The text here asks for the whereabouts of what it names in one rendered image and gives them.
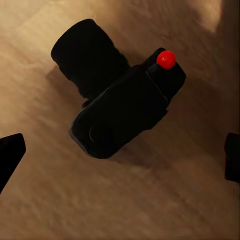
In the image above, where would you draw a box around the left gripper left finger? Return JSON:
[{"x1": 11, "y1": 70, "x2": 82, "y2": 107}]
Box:
[{"x1": 0, "y1": 133, "x2": 26, "y2": 193}]

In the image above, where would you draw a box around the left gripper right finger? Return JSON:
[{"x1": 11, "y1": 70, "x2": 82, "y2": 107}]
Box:
[{"x1": 224, "y1": 133, "x2": 240, "y2": 173}]

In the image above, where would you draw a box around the digital camera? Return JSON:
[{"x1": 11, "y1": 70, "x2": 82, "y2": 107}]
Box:
[{"x1": 51, "y1": 19, "x2": 186, "y2": 159}]

